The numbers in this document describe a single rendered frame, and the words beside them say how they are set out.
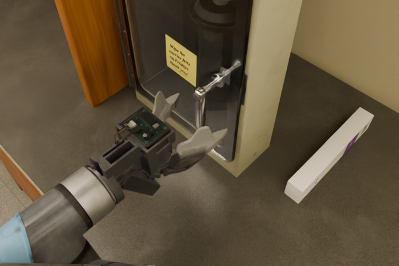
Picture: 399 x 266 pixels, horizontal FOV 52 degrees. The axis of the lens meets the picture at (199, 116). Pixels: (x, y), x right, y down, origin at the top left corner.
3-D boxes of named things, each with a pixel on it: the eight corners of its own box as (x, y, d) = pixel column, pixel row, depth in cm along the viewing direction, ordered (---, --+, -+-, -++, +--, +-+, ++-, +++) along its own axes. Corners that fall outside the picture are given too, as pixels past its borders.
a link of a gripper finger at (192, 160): (208, 158, 62) (152, 175, 60) (208, 163, 63) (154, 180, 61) (198, 135, 65) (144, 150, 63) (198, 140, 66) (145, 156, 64)
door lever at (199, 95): (222, 116, 72) (211, 108, 73) (225, 78, 65) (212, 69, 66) (200, 133, 70) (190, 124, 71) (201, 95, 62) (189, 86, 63)
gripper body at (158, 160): (180, 129, 58) (112, 183, 52) (181, 162, 64) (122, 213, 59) (144, 101, 61) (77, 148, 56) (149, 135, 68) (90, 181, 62)
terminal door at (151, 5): (135, 86, 94) (104, -92, 64) (234, 164, 81) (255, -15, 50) (132, 88, 94) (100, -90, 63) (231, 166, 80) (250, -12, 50)
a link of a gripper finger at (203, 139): (236, 124, 60) (177, 142, 58) (233, 147, 65) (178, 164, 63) (227, 109, 62) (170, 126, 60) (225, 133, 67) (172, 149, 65)
